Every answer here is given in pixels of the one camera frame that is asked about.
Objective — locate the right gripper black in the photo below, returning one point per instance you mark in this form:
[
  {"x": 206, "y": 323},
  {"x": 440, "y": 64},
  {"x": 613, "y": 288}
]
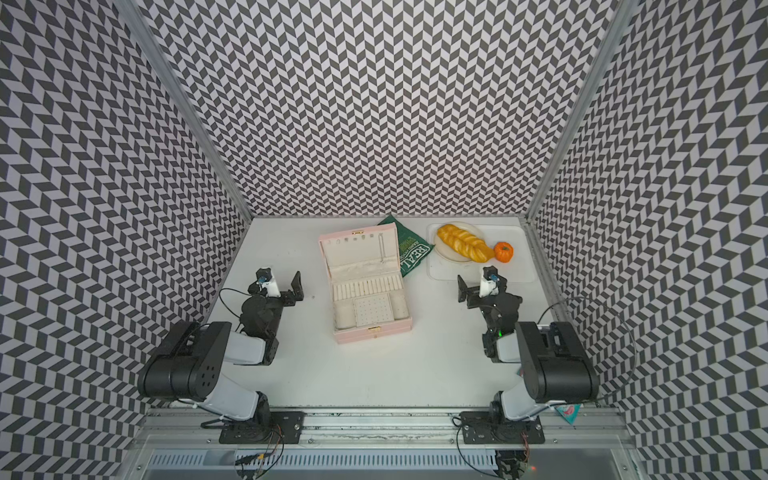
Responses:
[{"x": 462, "y": 294}]

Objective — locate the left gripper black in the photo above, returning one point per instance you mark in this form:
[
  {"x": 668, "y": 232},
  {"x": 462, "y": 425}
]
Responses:
[{"x": 296, "y": 287}]

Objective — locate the pink jewelry box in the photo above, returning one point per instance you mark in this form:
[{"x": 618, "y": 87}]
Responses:
[{"x": 366, "y": 285}]

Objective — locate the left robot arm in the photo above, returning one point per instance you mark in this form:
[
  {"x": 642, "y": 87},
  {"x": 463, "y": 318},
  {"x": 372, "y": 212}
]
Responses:
[{"x": 187, "y": 365}]

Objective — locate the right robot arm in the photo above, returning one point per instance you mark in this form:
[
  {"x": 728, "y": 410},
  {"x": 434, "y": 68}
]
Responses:
[{"x": 554, "y": 366}]

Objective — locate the braided bread loaf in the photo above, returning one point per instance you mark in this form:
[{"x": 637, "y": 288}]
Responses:
[{"x": 464, "y": 243}]

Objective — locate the small orange pumpkin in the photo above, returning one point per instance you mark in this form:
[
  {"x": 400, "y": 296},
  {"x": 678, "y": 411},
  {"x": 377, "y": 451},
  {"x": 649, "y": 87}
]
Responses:
[{"x": 503, "y": 252}]

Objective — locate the green snack bag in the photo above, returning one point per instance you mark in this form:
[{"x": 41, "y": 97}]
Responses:
[{"x": 413, "y": 249}]

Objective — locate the teal candy bag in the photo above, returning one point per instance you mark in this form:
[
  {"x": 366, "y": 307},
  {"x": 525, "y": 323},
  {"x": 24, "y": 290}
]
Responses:
[{"x": 568, "y": 412}]

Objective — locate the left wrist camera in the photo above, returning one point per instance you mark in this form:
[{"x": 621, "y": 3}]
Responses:
[{"x": 266, "y": 283}]

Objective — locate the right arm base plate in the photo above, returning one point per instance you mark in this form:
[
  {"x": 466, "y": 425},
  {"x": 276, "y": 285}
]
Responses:
[{"x": 477, "y": 428}]

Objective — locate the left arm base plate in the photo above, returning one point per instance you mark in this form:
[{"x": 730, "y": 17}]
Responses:
[{"x": 283, "y": 427}]

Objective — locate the aluminium mounting rail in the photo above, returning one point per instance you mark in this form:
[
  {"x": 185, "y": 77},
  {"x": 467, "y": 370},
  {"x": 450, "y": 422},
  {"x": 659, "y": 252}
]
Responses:
[{"x": 435, "y": 428}]

